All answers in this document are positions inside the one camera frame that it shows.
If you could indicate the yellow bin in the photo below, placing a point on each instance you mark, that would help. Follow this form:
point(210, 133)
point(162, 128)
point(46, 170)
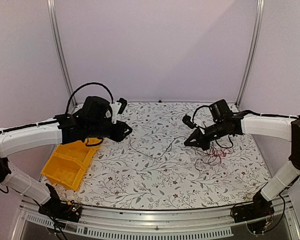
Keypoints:
point(89, 146)
point(70, 151)
point(65, 171)

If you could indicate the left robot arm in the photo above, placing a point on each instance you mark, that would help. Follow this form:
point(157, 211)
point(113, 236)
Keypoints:
point(96, 119)

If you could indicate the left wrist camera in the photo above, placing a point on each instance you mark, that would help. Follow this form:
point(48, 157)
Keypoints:
point(117, 108)

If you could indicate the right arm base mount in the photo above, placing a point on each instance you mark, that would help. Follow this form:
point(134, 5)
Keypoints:
point(250, 212)

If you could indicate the aluminium frame post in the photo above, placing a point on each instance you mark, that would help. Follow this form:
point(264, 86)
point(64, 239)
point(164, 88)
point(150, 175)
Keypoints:
point(52, 12)
point(260, 4)

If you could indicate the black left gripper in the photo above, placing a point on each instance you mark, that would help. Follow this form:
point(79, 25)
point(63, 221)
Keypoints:
point(122, 126)

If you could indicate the yellow near bin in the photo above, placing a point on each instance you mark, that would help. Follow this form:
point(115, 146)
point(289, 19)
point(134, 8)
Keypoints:
point(65, 171)

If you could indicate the front aluminium rail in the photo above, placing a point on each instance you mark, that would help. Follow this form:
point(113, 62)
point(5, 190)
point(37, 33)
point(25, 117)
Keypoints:
point(99, 223)

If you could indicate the yellow middle bin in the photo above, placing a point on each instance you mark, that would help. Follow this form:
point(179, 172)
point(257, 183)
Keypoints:
point(70, 151)

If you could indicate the yellow far bin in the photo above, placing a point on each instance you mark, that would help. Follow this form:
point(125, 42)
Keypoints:
point(89, 146)

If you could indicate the left aluminium frame post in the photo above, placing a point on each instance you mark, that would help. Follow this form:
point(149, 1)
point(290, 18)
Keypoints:
point(52, 12)

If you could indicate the right aluminium frame post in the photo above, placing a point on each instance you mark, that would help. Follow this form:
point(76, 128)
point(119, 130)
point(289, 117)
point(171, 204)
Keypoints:
point(260, 4)

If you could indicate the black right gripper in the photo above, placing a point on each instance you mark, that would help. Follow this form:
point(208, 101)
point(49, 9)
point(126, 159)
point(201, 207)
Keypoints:
point(201, 141)

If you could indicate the floral patterned table mat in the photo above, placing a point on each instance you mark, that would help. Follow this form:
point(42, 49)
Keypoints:
point(152, 169)

